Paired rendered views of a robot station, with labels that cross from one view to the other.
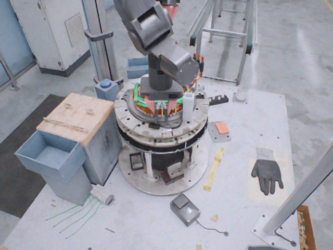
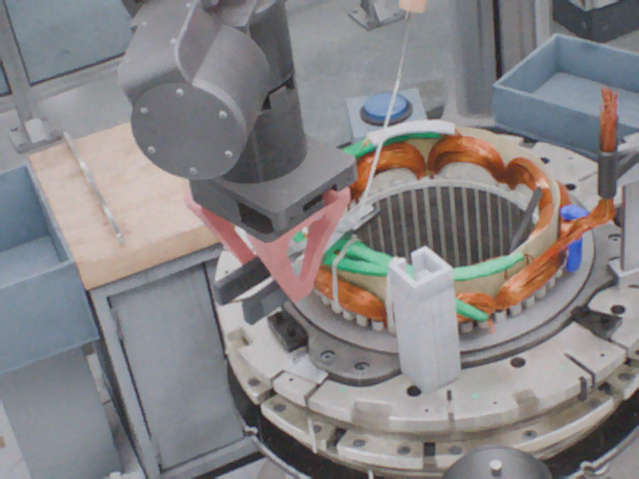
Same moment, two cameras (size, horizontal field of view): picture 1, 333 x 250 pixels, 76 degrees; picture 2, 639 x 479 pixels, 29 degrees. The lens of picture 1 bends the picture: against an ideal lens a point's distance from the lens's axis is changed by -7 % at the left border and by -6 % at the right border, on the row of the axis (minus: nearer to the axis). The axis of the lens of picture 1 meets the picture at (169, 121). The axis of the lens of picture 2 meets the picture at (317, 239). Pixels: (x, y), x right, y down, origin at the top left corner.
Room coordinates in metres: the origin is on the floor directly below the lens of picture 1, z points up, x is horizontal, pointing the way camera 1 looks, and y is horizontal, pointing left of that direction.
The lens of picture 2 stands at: (0.12, -0.49, 1.66)
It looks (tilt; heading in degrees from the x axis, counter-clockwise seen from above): 37 degrees down; 54
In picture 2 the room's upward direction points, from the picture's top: 9 degrees counter-clockwise
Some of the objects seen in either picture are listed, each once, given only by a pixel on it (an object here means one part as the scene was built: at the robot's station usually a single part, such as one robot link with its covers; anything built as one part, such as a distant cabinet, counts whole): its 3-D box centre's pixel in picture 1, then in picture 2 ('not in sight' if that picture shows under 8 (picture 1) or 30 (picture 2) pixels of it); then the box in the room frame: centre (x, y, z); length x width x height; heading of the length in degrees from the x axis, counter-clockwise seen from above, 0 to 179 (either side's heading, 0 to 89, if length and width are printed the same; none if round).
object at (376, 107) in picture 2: (105, 83); (385, 105); (0.77, 0.27, 1.04); 0.04 x 0.04 x 0.01
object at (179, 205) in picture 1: (184, 209); not in sight; (0.34, -0.05, 0.81); 0.10 x 0.06 x 0.06; 41
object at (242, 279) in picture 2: (156, 115); (242, 279); (0.44, 0.04, 1.17); 0.04 x 0.01 x 0.02; 179
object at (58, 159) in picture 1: (63, 173); (34, 353); (0.41, 0.37, 0.92); 0.17 x 0.11 x 0.28; 71
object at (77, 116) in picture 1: (77, 116); (165, 181); (0.56, 0.32, 1.05); 0.20 x 0.19 x 0.02; 161
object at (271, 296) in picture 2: (166, 115); (270, 297); (0.44, 0.01, 1.17); 0.04 x 0.01 x 0.02; 3
